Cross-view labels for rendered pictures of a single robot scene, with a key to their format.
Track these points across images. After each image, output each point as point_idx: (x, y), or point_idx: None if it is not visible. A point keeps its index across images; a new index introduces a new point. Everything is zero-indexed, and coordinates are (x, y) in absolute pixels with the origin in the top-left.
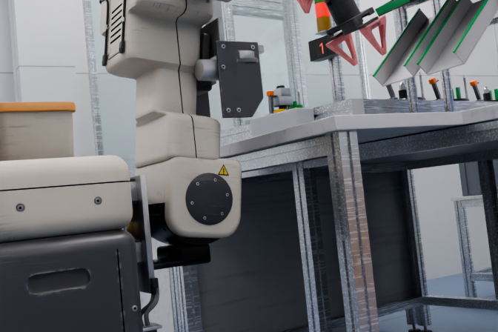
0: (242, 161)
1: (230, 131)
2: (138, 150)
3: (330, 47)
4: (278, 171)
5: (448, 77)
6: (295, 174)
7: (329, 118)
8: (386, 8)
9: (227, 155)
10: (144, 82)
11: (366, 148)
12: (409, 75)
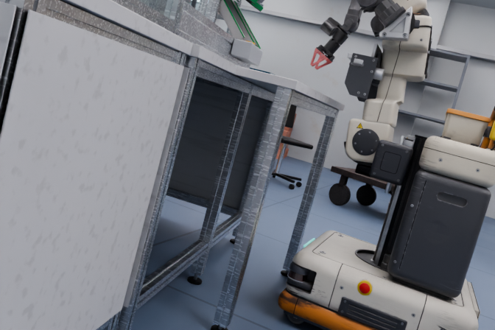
0: (317, 106)
1: (219, 30)
2: (394, 117)
3: (325, 59)
4: (245, 91)
5: None
6: (249, 96)
7: (344, 105)
8: None
9: (324, 102)
10: (405, 85)
11: (263, 92)
12: None
